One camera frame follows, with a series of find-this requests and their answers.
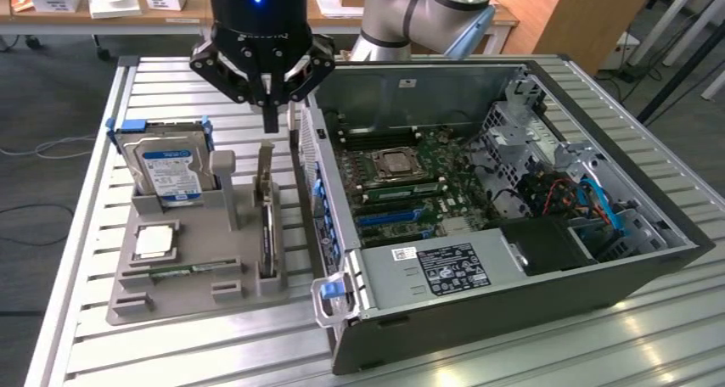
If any metal CPU socket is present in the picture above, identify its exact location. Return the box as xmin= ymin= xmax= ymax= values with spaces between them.
xmin=370 ymin=147 xmax=428 ymax=181

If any CPU with thermal paste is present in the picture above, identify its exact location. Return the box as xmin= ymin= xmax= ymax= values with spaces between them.
xmin=385 ymin=153 xmax=416 ymax=174

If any white floor unit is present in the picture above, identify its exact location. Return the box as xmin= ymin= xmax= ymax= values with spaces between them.
xmin=600 ymin=32 xmax=643 ymax=72

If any white table frame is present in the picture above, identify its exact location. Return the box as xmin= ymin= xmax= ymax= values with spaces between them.
xmin=627 ymin=0 xmax=725 ymax=102

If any black graphics card metal bracket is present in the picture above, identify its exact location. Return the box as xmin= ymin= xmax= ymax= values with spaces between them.
xmin=252 ymin=139 xmax=286 ymax=280

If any blue expansion slot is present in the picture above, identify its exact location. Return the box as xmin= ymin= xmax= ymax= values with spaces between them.
xmin=356 ymin=207 xmax=428 ymax=228

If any orange wire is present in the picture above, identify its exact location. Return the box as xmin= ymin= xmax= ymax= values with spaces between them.
xmin=541 ymin=178 xmax=573 ymax=216

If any wooden cabinet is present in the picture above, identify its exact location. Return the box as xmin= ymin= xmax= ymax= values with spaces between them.
xmin=492 ymin=0 xmax=663 ymax=77

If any silver disk bay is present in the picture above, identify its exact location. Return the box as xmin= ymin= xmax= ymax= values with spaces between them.
xmin=569 ymin=208 xmax=670 ymax=263

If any silver CPU chip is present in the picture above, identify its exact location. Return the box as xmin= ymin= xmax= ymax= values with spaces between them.
xmin=134 ymin=225 xmax=177 ymax=260

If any grey plastic parts rack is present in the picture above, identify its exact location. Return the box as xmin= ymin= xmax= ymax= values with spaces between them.
xmin=106 ymin=149 xmax=292 ymax=327

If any open black PC case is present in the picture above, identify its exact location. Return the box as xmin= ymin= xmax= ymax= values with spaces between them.
xmin=288 ymin=59 xmax=716 ymax=376

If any hard disk in blue carrier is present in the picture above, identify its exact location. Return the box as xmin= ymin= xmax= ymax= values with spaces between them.
xmin=106 ymin=115 xmax=217 ymax=210

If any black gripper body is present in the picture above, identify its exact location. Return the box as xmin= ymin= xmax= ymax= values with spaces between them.
xmin=206 ymin=0 xmax=314 ymax=104

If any white floor cable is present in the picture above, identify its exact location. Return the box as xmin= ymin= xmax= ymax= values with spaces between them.
xmin=0 ymin=132 xmax=99 ymax=158

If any black slanted pole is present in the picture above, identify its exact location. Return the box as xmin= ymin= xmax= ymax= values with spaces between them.
xmin=635 ymin=32 xmax=725 ymax=125

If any white paper stack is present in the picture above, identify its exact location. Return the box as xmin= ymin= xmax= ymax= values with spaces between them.
xmin=312 ymin=0 xmax=365 ymax=20

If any blue wire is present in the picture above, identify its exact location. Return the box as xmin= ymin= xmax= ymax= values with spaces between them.
xmin=577 ymin=177 xmax=628 ymax=238

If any grey power supply black label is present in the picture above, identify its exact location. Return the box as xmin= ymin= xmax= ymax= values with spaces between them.
xmin=346 ymin=227 xmax=527 ymax=311

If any silver perforated drive cage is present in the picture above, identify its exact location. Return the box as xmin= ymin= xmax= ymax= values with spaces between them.
xmin=481 ymin=100 xmax=572 ymax=201

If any blue case latch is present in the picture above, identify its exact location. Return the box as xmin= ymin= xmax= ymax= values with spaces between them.
xmin=320 ymin=276 xmax=346 ymax=300

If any black fan shroud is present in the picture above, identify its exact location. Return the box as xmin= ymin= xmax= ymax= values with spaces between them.
xmin=503 ymin=216 xmax=597 ymax=277

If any wooden desk white frame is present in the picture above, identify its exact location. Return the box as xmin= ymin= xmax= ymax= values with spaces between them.
xmin=0 ymin=0 xmax=520 ymax=58

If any silver case handle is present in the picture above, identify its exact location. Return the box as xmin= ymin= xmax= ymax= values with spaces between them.
xmin=310 ymin=272 xmax=360 ymax=329

